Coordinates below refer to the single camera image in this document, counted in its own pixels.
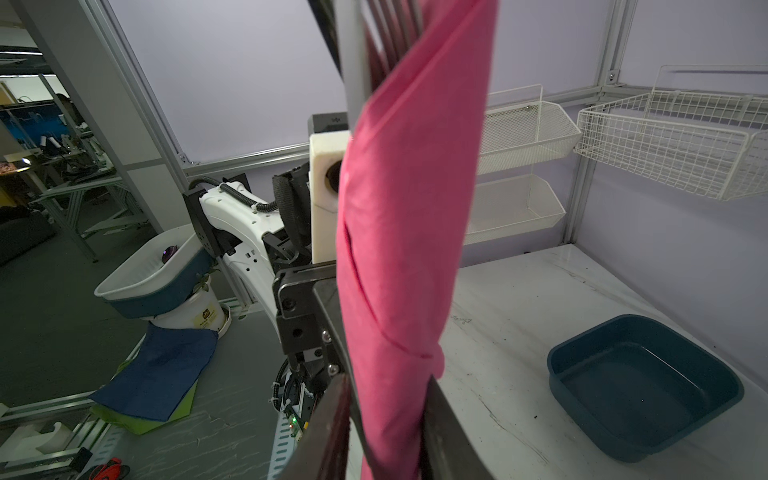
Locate fork with teal handle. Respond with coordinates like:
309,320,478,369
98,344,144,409
363,0,424,86

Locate white round bucket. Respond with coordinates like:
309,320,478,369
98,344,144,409
148,281,232,337

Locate dark blue cloth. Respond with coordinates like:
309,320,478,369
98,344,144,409
90,323,219,420

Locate white and teal bowl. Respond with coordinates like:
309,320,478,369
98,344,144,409
94,224,213,319

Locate green mat on floor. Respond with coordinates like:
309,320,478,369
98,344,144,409
89,381,198,436

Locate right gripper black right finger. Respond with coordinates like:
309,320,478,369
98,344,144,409
420,377,493,480

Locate knife with teal handle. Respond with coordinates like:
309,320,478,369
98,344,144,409
333,0,372,133

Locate pink paper napkin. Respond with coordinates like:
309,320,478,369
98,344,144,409
336,1,498,479

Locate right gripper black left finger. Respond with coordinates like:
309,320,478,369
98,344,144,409
278,374,351,480

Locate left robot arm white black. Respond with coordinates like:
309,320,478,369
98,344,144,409
183,164,348,399

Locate white mesh two-tier shelf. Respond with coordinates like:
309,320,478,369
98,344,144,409
464,84,582,246

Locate dark teal plastic tub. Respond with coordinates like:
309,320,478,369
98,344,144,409
547,314,744,463

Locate white wire wall basket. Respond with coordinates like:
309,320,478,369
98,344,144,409
575,65,767,202

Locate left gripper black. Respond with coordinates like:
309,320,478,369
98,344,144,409
273,261,353,394

